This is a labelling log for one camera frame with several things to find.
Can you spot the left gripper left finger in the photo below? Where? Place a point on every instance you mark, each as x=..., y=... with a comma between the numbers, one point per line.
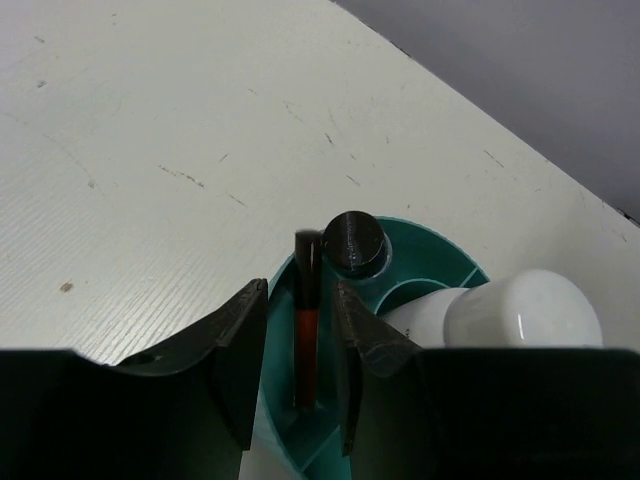
x=183, y=408

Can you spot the white cap toner bottle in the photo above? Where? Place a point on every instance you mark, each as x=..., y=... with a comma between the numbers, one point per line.
x=533, y=308

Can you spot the teal round organizer cup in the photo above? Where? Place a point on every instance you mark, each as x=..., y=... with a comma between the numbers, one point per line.
x=389, y=261

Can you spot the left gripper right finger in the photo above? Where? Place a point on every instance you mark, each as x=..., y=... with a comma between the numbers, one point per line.
x=413, y=413

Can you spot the red lip gloss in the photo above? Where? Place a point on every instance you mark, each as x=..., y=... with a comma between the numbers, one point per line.
x=307, y=300

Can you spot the small black cap jar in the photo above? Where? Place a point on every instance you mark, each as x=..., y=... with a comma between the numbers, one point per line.
x=356, y=245

